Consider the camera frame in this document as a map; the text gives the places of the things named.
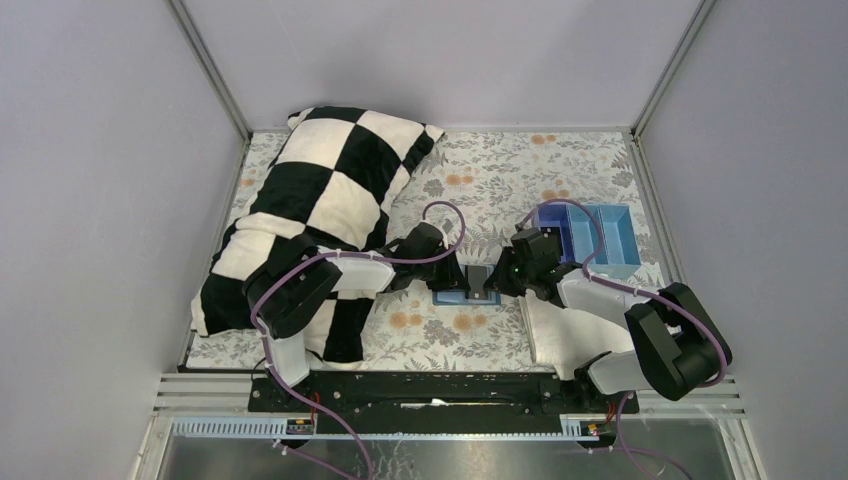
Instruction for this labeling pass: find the black credit card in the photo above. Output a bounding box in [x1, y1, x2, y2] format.
[465, 265, 489, 301]

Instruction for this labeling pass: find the blue card holder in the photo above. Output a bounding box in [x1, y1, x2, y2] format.
[432, 264, 501, 306]

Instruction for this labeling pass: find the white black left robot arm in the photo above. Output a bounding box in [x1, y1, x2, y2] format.
[241, 221, 470, 386]

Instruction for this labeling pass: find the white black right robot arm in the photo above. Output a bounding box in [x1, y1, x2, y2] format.
[484, 229, 732, 401]

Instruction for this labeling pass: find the white folded towel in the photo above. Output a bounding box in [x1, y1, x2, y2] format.
[519, 292, 633, 381]

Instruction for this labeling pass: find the floral table cloth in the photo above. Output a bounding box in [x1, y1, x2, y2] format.
[186, 130, 691, 374]

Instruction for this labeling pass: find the blue three-compartment tray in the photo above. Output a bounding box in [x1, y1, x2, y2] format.
[531, 203, 642, 280]

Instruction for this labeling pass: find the black white checkered pillow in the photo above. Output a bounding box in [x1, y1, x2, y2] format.
[191, 106, 444, 337]

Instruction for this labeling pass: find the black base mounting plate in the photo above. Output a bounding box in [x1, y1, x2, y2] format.
[248, 371, 620, 435]

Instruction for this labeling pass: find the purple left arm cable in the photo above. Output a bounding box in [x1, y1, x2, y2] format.
[250, 200, 467, 480]

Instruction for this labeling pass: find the aluminium frame rail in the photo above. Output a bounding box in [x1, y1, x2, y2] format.
[134, 371, 766, 479]

